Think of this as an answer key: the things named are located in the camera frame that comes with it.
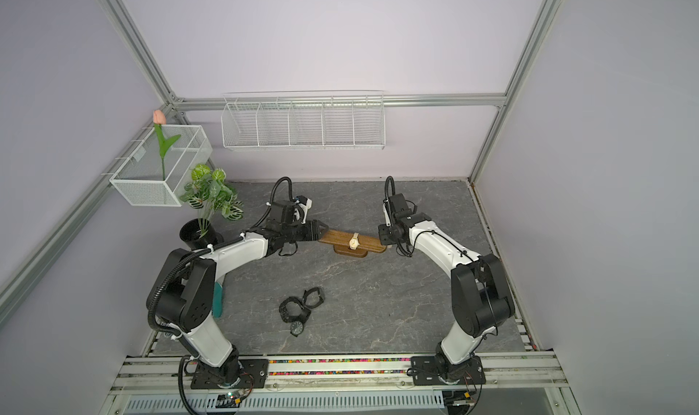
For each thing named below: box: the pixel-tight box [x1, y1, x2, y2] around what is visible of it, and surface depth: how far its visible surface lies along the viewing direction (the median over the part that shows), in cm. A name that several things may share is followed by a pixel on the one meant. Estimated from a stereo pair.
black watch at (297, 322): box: [278, 296, 312, 338], surface depth 83 cm
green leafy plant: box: [178, 163, 245, 239], surface depth 80 cm
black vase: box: [179, 218, 217, 251], surface depth 88 cm
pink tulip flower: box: [152, 109, 183, 182], surface depth 85 cm
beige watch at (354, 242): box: [348, 232, 361, 251], surface depth 93 cm
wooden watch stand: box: [319, 229, 387, 258], surface depth 94 cm
